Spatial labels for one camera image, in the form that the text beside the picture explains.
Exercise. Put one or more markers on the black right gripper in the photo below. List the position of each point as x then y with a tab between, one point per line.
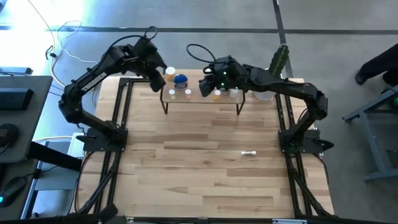
230	71

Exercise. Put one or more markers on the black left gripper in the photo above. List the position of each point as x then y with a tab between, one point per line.
152	56

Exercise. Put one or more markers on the large orange pill bottle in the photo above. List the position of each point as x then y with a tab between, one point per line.
170	72

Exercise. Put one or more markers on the small orange pill bottle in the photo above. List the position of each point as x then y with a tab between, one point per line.
217	93

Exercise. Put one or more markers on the Tums bottle blue cap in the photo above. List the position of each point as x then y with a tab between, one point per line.
181	81

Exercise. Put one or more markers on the small yellow-capped vial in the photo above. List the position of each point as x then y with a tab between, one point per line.
172	92

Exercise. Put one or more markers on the salmon pink pill vial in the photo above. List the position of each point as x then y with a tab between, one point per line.
188	92

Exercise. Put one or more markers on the white Dramamine tube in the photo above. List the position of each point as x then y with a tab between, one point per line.
248	153

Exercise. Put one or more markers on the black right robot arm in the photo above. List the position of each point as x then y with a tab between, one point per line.
289	85

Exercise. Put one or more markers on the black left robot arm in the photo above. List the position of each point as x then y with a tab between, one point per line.
93	79

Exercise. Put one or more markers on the wooden shelf black metal legs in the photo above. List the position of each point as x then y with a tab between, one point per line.
180	99

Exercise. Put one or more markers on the white hexagonal planter pot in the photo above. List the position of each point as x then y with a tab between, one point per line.
264	96

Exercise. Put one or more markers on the green cactus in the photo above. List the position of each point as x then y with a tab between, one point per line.
280	60

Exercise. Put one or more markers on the white box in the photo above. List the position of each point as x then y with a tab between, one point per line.
74	149

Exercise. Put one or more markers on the black desk beam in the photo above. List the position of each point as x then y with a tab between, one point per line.
53	155

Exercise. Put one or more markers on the dark flat device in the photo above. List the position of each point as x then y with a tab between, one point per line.
15	70

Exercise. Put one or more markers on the person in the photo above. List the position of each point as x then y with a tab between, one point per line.
379	65

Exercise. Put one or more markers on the black box device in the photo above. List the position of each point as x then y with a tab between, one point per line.
15	99

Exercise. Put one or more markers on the blue-grey metal stand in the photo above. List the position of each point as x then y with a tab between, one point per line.
373	146

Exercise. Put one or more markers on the round black object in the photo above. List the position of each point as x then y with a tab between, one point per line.
7	135

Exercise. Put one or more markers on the dark grey low desk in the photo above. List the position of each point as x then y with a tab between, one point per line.
6	169

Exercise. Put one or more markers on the black computer mouse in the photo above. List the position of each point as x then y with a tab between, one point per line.
12	189

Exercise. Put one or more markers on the black aluminium rig frame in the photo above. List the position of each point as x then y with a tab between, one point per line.
124	81

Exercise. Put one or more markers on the silver aluminium bracket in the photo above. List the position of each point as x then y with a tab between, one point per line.
130	221
289	221

